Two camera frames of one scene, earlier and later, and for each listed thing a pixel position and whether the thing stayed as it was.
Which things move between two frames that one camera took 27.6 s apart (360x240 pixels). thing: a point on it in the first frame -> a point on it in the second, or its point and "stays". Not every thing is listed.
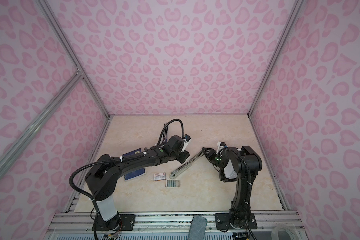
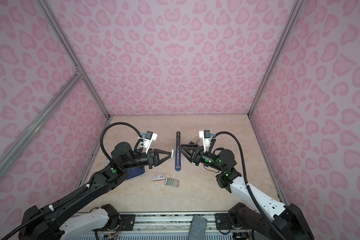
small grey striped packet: [172, 183] stays
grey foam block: [197, 228] stays
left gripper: [184, 156] -> [150, 157]
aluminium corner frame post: [297, 5] stays
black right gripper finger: [208, 152] -> [189, 149]
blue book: [137, 173] stays
